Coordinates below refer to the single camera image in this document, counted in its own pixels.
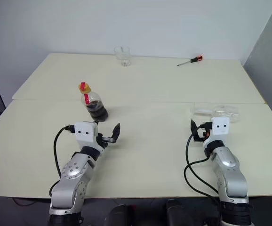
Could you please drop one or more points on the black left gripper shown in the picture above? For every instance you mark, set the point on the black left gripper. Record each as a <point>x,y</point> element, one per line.
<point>103,140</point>

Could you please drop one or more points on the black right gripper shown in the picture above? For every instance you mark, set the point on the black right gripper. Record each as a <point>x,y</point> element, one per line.
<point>203,134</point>

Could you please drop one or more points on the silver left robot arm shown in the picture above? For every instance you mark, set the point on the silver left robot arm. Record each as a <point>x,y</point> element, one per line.
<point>66,181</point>

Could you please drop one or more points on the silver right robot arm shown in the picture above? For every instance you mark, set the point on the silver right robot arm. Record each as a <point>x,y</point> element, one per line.
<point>231,176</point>

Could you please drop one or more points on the cola bottle with yellow cap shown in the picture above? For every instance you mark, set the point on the cola bottle with yellow cap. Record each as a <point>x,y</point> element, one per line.
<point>96,109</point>

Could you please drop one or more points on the clear plastic cup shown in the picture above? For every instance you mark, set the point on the clear plastic cup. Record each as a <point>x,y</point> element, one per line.
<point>123,55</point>

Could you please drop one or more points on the dark rounded shape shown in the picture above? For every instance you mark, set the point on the dark rounded shape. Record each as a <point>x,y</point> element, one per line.
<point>122,215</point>
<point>174,212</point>

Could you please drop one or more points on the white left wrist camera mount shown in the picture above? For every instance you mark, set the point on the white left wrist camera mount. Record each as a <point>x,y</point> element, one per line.
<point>86,133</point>

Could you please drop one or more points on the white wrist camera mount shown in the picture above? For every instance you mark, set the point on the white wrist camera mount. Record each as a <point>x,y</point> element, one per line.
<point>220,126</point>
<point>86,133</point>

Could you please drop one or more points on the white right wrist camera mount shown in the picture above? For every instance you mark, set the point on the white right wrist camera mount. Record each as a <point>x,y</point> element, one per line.
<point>220,126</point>

